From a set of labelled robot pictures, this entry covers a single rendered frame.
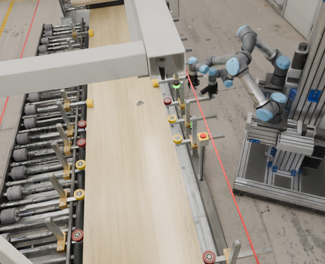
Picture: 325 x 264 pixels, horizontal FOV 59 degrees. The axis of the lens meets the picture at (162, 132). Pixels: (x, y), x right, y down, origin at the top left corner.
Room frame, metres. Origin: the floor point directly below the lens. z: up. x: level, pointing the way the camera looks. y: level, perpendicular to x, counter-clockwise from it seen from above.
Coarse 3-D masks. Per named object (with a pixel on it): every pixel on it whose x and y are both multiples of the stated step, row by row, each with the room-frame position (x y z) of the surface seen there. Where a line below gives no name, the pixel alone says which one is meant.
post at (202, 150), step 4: (200, 148) 1.33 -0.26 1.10; (204, 148) 1.32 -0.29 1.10; (200, 152) 1.33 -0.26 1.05; (204, 152) 1.32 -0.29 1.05; (200, 156) 1.32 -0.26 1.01; (204, 156) 1.32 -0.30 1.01; (200, 160) 1.32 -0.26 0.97; (204, 160) 1.32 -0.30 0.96; (200, 164) 1.32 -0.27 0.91; (200, 168) 1.32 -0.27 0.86; (200, 172) 1.32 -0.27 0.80; (200, 176) 1.32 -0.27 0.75
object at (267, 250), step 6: (270, 246) 0.68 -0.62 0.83; (240, 252) 0.66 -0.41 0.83; (246, 252) 0.66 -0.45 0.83; (252, 252) 0.65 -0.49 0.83; (258, 252) 0.65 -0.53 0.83; (264, 252) 0.65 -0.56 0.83; (270, 252) 0.65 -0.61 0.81; (216, 258) 0.64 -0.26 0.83; (222, 258) 0.64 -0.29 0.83; (240, 258) 0.63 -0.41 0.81
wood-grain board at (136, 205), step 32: (96, 32) 3.63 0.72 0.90; (128, 32) 3.53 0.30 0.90; (96, 96) 2.30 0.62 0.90; (128, 96) 2.25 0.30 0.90; (160, 96) 2.19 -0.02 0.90; (96, 128) 1.85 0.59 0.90; (128, 128) 1.80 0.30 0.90; (160, 128) 1.76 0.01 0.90; (96, 160) 1.48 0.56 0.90; (128, 160) 1.44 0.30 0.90; (160, 160) 1.41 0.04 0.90; (96, 192) 1.18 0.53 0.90; (128, 192) 1.15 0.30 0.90; (160, 192) 1.12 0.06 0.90; (96, 224) 0.92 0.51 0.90; (128, 224) 0.90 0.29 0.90; (160, 224) 0.87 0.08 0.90; (192, 224) 0.85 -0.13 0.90; (96, 256) 0.71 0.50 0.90; (128, 256) 0.69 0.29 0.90; (160, 256) 0.67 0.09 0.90; (192, 256) 0.65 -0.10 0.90
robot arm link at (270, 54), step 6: (240, 30) 2.19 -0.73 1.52; (246, 30) 2.15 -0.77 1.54; (252, 30) 2.18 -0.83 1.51; (240, 36) 2.15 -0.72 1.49; (258, 42) 2.16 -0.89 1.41; (264, 42) 2.19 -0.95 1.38; (258, 48) 2.16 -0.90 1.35; (264, 48) 2.16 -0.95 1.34; (270, 48) 2.19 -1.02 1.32; (264, 54) 2.17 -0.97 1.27; (270, 54) 2.16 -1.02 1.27; (276, 54) 2.16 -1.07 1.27; (282, 54) 2.19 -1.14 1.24; (270, 60) 2.16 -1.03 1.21
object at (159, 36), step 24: (144, 0) 0.70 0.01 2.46; (144, 24) 0.58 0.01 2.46; (168, 24) 0.57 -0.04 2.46; (96, 48) 0.50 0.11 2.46; (120, 48) 0.49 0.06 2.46; (144, 48) 0.49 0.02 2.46; (168, 48) 0.47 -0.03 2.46; (0, 72) 0.46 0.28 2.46; (24, 72) 0.45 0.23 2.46; (48, 72) 0.45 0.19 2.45; (72, 72) 0.46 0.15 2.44; (96, 72) 0.46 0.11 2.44; (120, 72) 0.46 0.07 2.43; (144, 72) 0.47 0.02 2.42; (0, 96) 0.44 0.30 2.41; (0, 240) 0.45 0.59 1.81
